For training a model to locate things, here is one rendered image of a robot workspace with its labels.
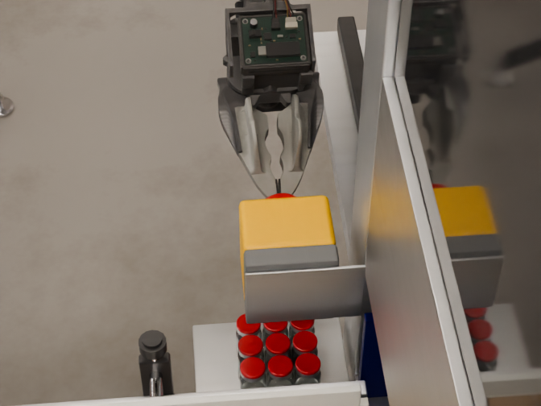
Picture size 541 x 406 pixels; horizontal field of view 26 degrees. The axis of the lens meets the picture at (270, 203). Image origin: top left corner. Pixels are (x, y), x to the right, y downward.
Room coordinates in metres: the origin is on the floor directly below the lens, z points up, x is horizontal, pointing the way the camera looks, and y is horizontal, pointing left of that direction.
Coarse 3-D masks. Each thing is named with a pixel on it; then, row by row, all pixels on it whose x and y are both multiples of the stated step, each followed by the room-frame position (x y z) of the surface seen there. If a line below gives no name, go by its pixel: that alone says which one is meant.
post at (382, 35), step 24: (384, 0) 0.59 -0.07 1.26; (384, 24) 0.58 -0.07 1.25; (384, 48) 0.58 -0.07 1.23; (384, 72) 0.58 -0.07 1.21; (360, 120) 0.64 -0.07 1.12; (360, 144) 0.63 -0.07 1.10; (360, 168) 0.62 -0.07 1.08; (360, 192) 0.62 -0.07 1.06; (360, 216) 0.61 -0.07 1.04; (360, 240) 0.60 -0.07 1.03; (360, 264) 0.59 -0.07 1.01; (360, 336) 0.58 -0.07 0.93
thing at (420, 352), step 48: (384, 96) 0.57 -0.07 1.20; (384, 144) 0.55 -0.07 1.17; (384, 192) 0.54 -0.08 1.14; (384, 240) 0.52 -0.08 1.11; (432, 240) 0.44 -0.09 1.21; (384, 288) 0.51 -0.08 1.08; (432, 288) 0.40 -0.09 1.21; (384, 336) 0.49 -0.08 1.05; (432, 336) 0.39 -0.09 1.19; (432, 384) 0.37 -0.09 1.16
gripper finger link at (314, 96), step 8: (312, 80) 0.77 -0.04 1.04; (304, 88) 0.76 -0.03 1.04; (312, 88) 0.76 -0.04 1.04; (320, 88) 0.76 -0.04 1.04; (304, 96) 0.76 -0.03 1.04; (312, 96) 0.76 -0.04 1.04; (320, 96) 0.76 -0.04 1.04; (312, 104) 0.75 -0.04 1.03; (320, 104) 0.75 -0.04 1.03; (312, 112) 0.74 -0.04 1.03; (320, 112) 0.75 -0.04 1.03; (312, 120) 0.74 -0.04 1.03; (320, 120) 0.74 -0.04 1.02; (312, 128) 0.73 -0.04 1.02; (312, 136) 0.73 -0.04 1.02; (312, 144) 0.72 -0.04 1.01
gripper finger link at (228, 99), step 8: (224, 80) 0.77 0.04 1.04; (224, 88) 0.76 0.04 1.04; (224, 96) 0.75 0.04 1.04; (232, 96) 0.75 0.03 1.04; (240, 96) 0.75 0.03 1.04; (224, 104) 0.75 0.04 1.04; (232, 104) 0.75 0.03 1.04; (240, 104) 0.75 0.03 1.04; (224, 112) 0.74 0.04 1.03; (232, 112) 0.74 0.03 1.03; (224, 120) 0.74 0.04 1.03; (232, 120) 0.74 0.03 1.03; (224, 128) 0.73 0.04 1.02; (232, 128) 0.73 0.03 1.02; (232, 136) 0.73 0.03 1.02; (232, 144) 0.72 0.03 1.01; (240, 144) 0.71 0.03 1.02; (240, 152) 0.71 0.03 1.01
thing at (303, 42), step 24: (240, 0) 0.85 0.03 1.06; (264, 0) 0.79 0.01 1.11; (240, 24) 0.76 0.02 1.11; (264, 24) 0.76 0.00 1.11; (288, 24) 0.76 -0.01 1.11; (240, 48) 0.75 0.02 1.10; (264, 48) 0.74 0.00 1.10; (288, 48) 0.74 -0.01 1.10; (312, 48) 0.74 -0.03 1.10; (240, 72) 0.77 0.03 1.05; (264, 72) 0.73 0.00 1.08; (288, 72) 0.74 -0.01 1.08; (312, 72) 0.74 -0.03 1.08; (264, 96) 0.76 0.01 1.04; (288, 96) 0.76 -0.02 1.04
